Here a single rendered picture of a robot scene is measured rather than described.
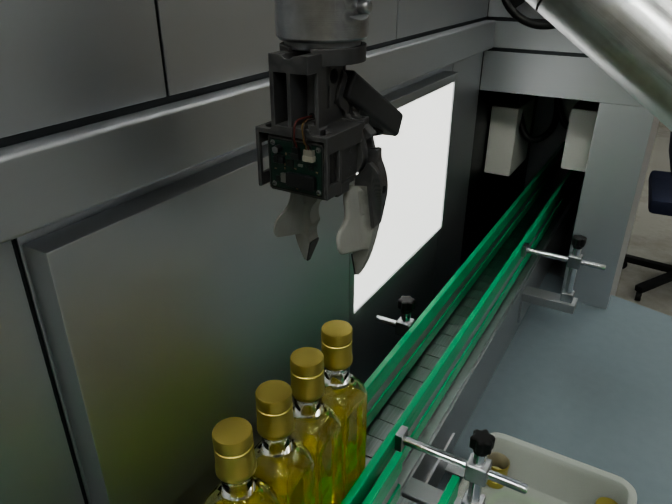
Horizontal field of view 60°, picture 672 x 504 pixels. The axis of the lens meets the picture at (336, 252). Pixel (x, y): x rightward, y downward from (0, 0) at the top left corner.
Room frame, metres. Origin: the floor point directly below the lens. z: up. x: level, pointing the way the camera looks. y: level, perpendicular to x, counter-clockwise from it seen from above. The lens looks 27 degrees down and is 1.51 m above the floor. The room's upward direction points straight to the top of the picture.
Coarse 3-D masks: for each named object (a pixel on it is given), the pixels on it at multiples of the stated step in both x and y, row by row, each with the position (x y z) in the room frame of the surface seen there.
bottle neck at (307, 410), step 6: (294, 402) 0.47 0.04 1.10; (300, 402) 0.45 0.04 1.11; (306, 402) 0.45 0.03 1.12; (312, 402) 0.45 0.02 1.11; (318, 402) 0.46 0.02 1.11; (294, 408) 0.47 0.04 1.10; (300, 408) 0.46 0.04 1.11; (306, 408) 0.45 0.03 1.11; (312, 408) 0.45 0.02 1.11; (318, 408) 0.46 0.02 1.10; (300, 414) 0.46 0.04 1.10; (306, 414) 0.45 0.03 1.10; (312, 414) 0.45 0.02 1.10; (318, 414) 0.46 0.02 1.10
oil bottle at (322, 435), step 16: (320, 416) 0.46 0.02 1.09; (336, 416) 0.47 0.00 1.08; (304, 432) 0.44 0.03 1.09; (320, 432) 0.44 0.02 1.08; (336, 432) 0.46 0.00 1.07; (320, 448) 0.44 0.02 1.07; (336, 448) 0.46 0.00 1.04; (320, 464) 0.43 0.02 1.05; (336, 464) 0.46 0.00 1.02; (320, 480) 0.43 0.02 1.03; (336, 480) 0.46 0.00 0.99; (320, 496) 0.43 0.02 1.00; (336, 496) 0.46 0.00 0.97
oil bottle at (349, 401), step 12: (348, 384) 0.51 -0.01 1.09; (360, 384) 0.52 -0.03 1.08; (324, 396) 0.50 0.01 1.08; (336, 396) 0.49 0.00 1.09; (348, 396) 0.50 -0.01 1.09; (360, 396) 0.51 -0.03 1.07; (336, 408) 0.49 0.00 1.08; (348, 408) 0.49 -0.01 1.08; (360, 408) 0.51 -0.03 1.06; (348, 420) 0.49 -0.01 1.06; (360, 420) 0.51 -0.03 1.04; (348, 432) 0.49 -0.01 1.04; (360, 432) 0.51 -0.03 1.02; (348, 444) 0.49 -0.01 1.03; (360, 444) 0.51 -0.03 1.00; (348, 456) 0.49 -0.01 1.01; (360, 456) 0.51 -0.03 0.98; (348, 468) 0.49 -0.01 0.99; (360, 468) 0.51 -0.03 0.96; (348, 480) 0.49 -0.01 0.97
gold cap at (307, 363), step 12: (300, 348) 0.48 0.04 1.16; (312, 348) 0.48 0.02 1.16; (300, 360) 0.46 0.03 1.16; (312, 360) 0.46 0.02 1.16; (300, 372) 0.45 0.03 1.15; (312, 372) 0.45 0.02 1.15; (300, 384) 0.45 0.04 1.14; (312, 384) 0.45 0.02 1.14; (324, 384) 0.47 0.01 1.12; (300, 396) 0.45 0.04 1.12; (312, 396) 0.45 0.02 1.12
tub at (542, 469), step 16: (496, 432) 0.70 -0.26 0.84; (496, 448) 0.68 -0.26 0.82; (512, 448) 0.67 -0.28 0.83; (528, 448) 0.66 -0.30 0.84; (512, 464) 0.67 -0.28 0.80; (528, 464) 0.66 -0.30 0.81; (544, 464) 0.65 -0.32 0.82; (560, 464) 0.64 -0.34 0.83; (576, 464) 0.63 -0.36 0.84; (464, 480) 0.60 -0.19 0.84; (528, 480) 0.65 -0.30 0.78; (544, 480) 0.64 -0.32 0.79; (560, 480) 0.63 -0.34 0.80; (576, 480) 0.62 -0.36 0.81; (592, 480) 0.61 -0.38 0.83; (608, 480) 0.60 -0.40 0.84; (624, 480) 0.60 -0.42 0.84; (496, 496) 0.63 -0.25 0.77; (512, 496) 0.63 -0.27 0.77; (528, 496) 0.63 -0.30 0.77; (544, 496) 0.63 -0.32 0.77; (560, 496) 0.63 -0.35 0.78; (576, 496) 0.62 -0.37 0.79; (592, 496) 0.61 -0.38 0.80; (608, 496) 0.60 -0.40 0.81; (624, 496) 0.58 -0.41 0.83
